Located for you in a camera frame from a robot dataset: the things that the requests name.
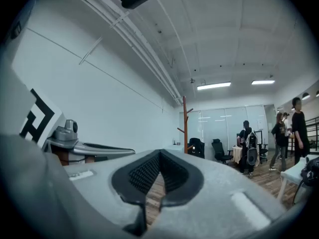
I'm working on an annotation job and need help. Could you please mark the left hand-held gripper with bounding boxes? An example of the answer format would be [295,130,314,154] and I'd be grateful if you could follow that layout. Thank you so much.
[19,88,137,166]

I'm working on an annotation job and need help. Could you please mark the white desk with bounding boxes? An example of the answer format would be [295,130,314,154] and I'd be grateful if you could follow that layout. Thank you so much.
[161,144,186,154]

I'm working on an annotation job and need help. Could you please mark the white table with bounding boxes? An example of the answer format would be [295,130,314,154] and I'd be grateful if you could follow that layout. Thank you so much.
[276,154,319,202]

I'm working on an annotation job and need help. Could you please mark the black office chair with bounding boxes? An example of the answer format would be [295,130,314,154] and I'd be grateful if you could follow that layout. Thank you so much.
[254,130,269,163]
[211,138,234,164]

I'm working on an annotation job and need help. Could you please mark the white ceiling pipe run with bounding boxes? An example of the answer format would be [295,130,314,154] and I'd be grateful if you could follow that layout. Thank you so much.
[59,0,184,107]

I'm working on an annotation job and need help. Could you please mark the table with cream cloth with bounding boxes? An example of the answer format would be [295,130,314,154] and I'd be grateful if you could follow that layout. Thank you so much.
[232,145,244,164]

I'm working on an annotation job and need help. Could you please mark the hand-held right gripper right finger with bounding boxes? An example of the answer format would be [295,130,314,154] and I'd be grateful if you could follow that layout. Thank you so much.
[149,149,288,239]

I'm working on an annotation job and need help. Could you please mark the black chair with jacket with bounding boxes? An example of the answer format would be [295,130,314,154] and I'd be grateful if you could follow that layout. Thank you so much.
[187,137,206,159]

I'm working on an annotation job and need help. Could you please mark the frosted glass partition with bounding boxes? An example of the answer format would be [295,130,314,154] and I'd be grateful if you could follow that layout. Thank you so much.
[179,105,269,159]

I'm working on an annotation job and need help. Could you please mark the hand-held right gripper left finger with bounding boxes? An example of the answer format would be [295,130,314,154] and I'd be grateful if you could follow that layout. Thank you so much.
[51,148,160,237]

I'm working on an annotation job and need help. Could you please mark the black bag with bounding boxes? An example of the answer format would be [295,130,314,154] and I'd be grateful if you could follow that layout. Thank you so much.
[300,156,319,187]

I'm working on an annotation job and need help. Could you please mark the long ceiling light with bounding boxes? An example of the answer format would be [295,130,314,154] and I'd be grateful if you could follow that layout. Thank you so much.
[251,79,276,86]
[197,81,232,91]

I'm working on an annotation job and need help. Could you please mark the black metal railing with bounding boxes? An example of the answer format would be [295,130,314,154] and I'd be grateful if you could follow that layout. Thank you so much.
[305,117,319,152]

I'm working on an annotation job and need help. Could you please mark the brown wooden coat stand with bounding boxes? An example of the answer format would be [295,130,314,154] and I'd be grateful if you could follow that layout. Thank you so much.
[177,96,194,154]

